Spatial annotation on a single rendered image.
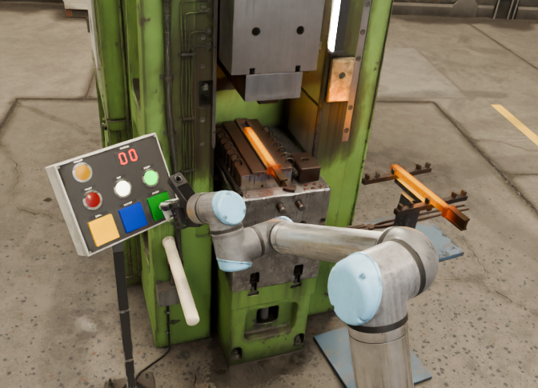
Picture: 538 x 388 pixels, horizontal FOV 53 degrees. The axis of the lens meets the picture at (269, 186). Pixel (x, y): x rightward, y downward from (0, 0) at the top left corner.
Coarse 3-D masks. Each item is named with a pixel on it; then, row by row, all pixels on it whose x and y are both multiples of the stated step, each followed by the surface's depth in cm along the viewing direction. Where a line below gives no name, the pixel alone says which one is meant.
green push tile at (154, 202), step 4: (164, 192) 174; (152, 196) 172; (156, 196) 172; (160, 196) 173; (164, 196) 174; (168, 196) 174; (148, 200) 170; (152, 200) 171; (156, 200) 172; (160, 200) 173; (164, 200) 173; (148, 204) 170; (152, 204) 171; (156, 204) 172; (152, 208) 171; (156, 208) 172; (152, 212) 171; (156, 212) 171; (160, 212) 172; (152, 216) 171; (156, 216) 171; (160, 216) 172; (164, 216) 173; (156, 220) 171
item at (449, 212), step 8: (400, 168) 210; (400, 176) 208; (408, 176) 206; (408, 184) 204; (416, 184) 201; (424, 192) 197; (432, 192) 197; (432, 200) 194; (440, 200) 193; (440, 208) 191; (448, 208) 187; (448, 216) 189; (456, 216) 185; (464, 216) 184; (456, 224) 186; (464, 224) 183
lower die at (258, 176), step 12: (240, 120) 231; (252, 120) 234; (216, 132) 224; (228, 132) 223; (240, 132) 224; (264, 132) 225; (228, 144) 216; (240, 144) 215; (252, 144) 214; (264, 144) 214; (228, 156) 210; (240, 156) 209; (252, 156) 208; (276, 156) 209; (240, 168) 201; (252, 168) 200; (264, 168) 201; (288, 168) 202; (240, 180) 198; (252, 180) 200; (264, 180) 201; (288, 180) 205
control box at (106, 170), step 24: (120, 144) 166; (144, 144) 171; (48, 168) 157; (72, 168) 156; (96, 168) 160; (120, 168) 165; (144, 168) 170; (72, 192) 156; (96, 192) 160; (144, 192) 170; (168, 192) 175; (72, 216) 156; (96, 216) 160; (120, 240) 164
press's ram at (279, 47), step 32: (224, 0) 171; (256, 0) 164; (288, 0) 168; (320, 0) 171; (224, 32) 176; (256, 32) 170; (288, 32) 173; (320, 32) 177; (224, 64) 180; (256, 64) 175; (288, 64) 179
